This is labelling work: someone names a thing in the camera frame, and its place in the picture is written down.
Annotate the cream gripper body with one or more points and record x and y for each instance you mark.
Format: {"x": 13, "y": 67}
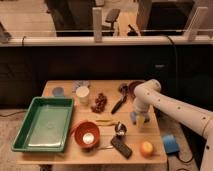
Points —
{"x": 140, "y": 120}

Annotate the blue sponge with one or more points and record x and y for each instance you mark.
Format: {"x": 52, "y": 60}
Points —
{"x": 133, "y": 115}

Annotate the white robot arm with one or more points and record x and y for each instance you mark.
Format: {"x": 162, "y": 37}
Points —
{"x": 195, "y": 118}

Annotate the green plastic tray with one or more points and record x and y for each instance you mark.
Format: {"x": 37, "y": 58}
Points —
{"x": 45, "y": 126}

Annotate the orange fruit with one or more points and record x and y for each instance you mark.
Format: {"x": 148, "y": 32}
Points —
{"x": 146, "y": 149}

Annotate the black remote control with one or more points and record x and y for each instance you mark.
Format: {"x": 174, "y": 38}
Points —
{"x": 121, "y": 147}

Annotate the purple bowl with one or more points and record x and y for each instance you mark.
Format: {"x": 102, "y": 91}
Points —
{"x": 132, "y": 86}

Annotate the blue box on floor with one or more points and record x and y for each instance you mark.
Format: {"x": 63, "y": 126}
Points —
{"x": 170, "y": 144}

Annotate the bunch of dark grapes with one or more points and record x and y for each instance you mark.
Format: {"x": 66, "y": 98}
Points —
{"x": 100, "y": 103}

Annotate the yellow pencil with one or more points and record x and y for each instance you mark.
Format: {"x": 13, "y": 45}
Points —
{"x": 105, "y": 122}

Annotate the orange bowl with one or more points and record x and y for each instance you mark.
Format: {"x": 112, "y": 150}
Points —
{"x": 86, "y": 134}

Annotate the white cup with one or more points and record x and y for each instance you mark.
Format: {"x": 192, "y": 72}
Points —
{"x": 82, "y": 93}

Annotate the crumpled grey blue cloth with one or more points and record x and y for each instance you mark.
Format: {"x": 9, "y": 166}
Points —
{"x": 79, "y": 83}

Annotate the white railing beam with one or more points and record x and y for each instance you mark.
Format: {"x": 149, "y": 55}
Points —
{"x": 36, "y": 29}

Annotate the black office chair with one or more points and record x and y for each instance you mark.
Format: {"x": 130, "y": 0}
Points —
{"x": 111, "y": 18}

